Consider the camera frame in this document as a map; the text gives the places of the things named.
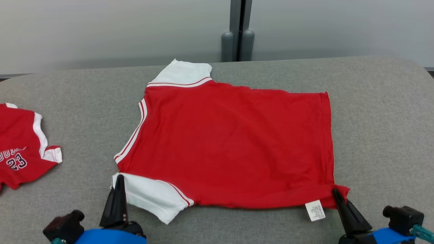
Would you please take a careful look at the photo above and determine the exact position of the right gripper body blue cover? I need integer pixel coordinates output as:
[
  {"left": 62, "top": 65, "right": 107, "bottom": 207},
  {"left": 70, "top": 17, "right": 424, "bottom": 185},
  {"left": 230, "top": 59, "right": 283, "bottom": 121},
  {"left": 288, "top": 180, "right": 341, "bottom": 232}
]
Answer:
[{"left": 338, "top": 227, "right": 416, "bottom": 244}]

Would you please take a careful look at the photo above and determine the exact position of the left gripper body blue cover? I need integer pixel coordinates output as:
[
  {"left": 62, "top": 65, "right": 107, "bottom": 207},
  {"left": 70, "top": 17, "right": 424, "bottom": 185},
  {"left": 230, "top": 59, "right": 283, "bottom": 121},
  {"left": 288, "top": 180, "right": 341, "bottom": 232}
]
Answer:
[{"left": 75, "top": 221, "right": 147, "bottom": 244}]

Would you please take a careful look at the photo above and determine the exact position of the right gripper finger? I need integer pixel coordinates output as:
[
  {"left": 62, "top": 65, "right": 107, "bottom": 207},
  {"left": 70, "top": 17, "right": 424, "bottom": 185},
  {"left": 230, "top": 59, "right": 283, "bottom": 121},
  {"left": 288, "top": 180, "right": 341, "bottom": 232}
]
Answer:
[{"left": 332, "top": 188, "right": 373, "bottom": 235}]

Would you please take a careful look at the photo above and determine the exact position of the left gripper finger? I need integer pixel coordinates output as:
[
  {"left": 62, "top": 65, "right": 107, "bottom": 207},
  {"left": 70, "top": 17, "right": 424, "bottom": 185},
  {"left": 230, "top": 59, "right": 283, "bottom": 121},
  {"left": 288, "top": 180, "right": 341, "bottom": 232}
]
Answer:
[{"left": 100, "top": 175, "right": 129, "bottom": 228}]

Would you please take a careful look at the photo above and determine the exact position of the red basketball jersey number 23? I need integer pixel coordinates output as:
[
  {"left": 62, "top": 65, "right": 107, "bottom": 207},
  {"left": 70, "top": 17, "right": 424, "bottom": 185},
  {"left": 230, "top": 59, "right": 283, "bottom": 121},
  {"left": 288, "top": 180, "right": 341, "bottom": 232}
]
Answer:
[{"left": 0, "top": 103, "right": 63, "bottom": 194}]

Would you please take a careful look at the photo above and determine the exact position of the red white-sleeved t-shirt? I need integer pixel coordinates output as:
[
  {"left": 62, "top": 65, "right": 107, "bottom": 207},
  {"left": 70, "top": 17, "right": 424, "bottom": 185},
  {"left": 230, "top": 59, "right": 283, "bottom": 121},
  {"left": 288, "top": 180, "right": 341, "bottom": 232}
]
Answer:
[{"left": 112, "top": 59, "right": 350, "bottom": 225}]

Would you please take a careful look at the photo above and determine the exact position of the grey fabric upholstered surface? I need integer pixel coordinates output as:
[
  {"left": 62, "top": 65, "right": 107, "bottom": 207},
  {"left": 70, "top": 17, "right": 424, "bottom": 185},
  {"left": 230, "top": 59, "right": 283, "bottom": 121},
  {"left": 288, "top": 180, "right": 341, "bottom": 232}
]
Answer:
[{"left": 0, "top": 56, "right": 434, "bottom": 244}]

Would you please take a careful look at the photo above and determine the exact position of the teal right camera connector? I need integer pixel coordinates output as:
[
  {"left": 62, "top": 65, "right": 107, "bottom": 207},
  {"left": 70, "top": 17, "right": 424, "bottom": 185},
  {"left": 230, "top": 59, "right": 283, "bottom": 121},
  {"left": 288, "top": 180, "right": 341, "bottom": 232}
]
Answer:
[{"left": 412, "top": 224, "right": 434, "bottom": 242}]

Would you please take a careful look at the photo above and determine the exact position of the grey cylindrical post cap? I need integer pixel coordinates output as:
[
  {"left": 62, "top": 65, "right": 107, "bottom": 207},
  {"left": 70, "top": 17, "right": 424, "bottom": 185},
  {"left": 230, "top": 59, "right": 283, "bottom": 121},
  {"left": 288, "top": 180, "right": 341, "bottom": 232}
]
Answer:
[
  {"left": 221, "top": 32, "right": 234, "bottom": 62},
  {"left": 241, "top": 30, "right": 255, "bottom": 62}
]

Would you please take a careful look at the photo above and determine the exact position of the grey vertical partition post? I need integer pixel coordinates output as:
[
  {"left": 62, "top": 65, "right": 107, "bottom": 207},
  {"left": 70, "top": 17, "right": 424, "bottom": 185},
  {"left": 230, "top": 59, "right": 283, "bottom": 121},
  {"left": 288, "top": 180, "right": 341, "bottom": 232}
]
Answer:
[{"left": 229, "top": 0, "right": 253, "bottom": 62}]

